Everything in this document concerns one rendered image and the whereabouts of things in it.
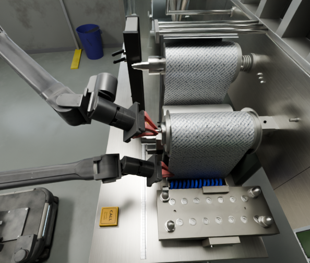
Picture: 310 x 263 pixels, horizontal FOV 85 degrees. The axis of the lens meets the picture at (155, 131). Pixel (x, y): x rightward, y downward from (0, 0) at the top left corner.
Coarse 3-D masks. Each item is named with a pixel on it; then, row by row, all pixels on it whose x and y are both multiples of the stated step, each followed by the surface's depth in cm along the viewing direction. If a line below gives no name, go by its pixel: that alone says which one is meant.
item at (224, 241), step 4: (224, 236) 56; (228, 236) 56; (232, 236) 56; (236, 236) 56; (204, 240) 61; (208, 240) 56; (212, 240) 55; (216, 240) 55; (220, 240) 55; (224, 240) 55; (228, 240) 55; (232, 240) 55; (236, 240) 55; (204, 244) 61; (208, 244) 56; (212, 244) 55; (216, 244) 56; (220, 244) 56; (224, 244) 57; (228, 244) 58; (232, 244) 58
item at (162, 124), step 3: (162, 123) 51; (162, 126) 50; (162, 129) 50; (165, 129) 50; (162, 132) 50; (165, 132) 50; (162, 135) 50; (165, 135) 50; (162, 138) 50; (165, 138) 50; (162, 141) 51; (165, 141) 51; (162, 144) 52; (165, 144) 52
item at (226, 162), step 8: (176, 160) 55; (184, 160) 55; (192, 160) 55; (200, 160) 55; (208, 160) 55; (216, 160) 56; (224, 160) 56; (232, 160) 56; (168, 168) 59; (176, 168) 59; (184, 168) 59; (192, 168) 60; (200, 168) 60; (208, 168) 60; (216, 168) 60; (224, 168) 61; (232, 168) 61; (176, 176) 65; (184, 176) 65; (192, 176) 65; (200, 176) 66; (208, 176) 66; (216, 176) 66; (224, 176) 67
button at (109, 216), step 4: (104, 208) 70; (108, 208) 70; (112, 208) 70; (116, 208) 70; (104, 212) 69; (108, 212) 69; (112, 212) 69; (116, 212) 69; (100, 216) 69; (104, 216) 69; (108, 216) 69; (112, 216) 69; (116, 216) 69; (100, 220) 68; (104, 220) 68; (108, 220) 68; (112, 220) 68; (116, 220) 68; (100, 224) 67; (104, 224) 67; (108, 224) 67; (112, 224) 67; (116, 224) 67
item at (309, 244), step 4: (304, 232) 42; (308, 232) 41; (300, 236) 43; (304, 236) 42; (308, 236) 41; (300, 240) 43; (304, 240) 42; (308, 240) 41; (304, 244) 42; (308, 244) 41; (304, 248) 42; (308, 248) 41; (308, 252) 41; (308, 256) 41
